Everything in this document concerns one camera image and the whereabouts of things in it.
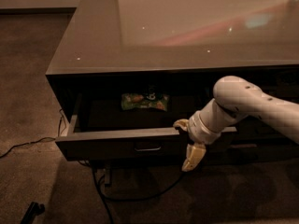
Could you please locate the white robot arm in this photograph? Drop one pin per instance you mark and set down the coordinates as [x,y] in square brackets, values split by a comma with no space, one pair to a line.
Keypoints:
[234,99]

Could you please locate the black object on floor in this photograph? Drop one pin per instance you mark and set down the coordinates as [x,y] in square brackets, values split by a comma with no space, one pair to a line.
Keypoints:
[34,209]

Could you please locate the grey glossy top cabinet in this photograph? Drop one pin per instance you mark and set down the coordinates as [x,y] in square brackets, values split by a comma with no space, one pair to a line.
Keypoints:
[112,47]

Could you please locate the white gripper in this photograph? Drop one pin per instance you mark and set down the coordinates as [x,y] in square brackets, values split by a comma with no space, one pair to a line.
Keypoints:
[198,129]

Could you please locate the green snack bag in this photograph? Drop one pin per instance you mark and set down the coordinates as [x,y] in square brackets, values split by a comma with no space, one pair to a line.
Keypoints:
[151,98]

